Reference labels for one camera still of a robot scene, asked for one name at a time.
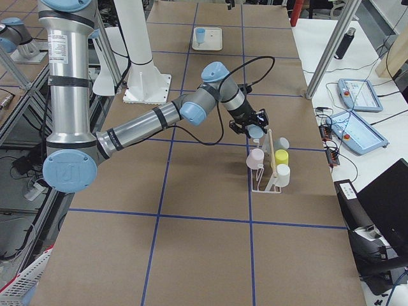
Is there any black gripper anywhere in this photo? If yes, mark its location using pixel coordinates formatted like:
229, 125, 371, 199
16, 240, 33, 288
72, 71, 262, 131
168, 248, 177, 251
229, 108, 269, 135

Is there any blue plastic cup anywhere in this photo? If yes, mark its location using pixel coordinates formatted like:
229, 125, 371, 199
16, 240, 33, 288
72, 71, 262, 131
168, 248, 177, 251
195, 27, 206, 44
247, 124, 265, 140

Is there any pink plastic cup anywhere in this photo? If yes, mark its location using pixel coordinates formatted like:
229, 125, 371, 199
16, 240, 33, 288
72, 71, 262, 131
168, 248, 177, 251
246, 148, 265, 170

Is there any grey plastic cup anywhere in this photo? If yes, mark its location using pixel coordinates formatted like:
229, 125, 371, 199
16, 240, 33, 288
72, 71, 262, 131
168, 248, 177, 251
273, 137, 290, 150

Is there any yellow plastic cup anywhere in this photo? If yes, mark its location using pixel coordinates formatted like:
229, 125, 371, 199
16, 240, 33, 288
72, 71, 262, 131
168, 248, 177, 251
275, 149, 289, 165

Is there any pale cream plastic cup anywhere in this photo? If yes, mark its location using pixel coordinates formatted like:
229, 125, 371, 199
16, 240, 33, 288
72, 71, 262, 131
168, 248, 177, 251
275, 164, 291, 188

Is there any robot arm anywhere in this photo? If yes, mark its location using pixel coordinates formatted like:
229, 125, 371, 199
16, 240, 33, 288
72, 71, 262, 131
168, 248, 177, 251
38, 1, 268, 193

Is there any cream tray with bunny print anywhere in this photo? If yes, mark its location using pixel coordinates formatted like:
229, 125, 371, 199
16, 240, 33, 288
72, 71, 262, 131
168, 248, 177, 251
192, 27, 223, 51

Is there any black usb hub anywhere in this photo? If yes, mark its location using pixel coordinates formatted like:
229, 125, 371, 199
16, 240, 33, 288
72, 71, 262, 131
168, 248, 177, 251
319, 124, 340, 169

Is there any robot teach pendant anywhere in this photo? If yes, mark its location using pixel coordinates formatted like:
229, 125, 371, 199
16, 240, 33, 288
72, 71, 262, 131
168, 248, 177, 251
326, 110, 389, 156
337, 78, 383, 113

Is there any black water bottle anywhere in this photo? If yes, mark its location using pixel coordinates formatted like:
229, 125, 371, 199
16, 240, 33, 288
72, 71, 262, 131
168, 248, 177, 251
334, 27, 356, 60

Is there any black box with white label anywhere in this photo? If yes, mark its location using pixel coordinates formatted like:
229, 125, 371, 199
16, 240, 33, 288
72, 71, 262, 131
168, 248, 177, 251
333, 180, 382, 252

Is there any white wire cup rack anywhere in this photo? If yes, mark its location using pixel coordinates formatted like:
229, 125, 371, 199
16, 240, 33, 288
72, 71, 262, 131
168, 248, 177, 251
251, 128, 282, 194

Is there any black braided right cable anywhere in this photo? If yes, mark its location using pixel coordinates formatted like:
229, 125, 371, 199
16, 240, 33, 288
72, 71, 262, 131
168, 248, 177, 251
168, 55, 276, 147

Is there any aluminium profile post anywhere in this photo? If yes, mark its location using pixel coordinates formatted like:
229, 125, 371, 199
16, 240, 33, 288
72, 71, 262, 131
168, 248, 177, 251
305, 0, 361, 100

